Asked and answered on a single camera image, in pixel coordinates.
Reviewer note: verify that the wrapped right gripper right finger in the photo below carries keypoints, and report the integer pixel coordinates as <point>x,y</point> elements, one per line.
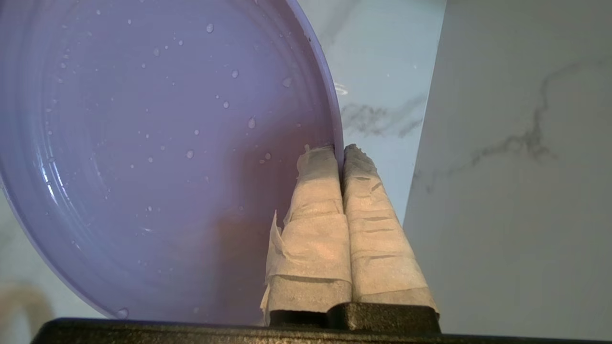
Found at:
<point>377,248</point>

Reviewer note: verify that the wrapped right gripper left finger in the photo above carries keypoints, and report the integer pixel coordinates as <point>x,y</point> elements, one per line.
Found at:
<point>315,239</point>

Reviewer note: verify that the purple plastic plate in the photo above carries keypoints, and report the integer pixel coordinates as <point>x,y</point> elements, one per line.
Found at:
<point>167,143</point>

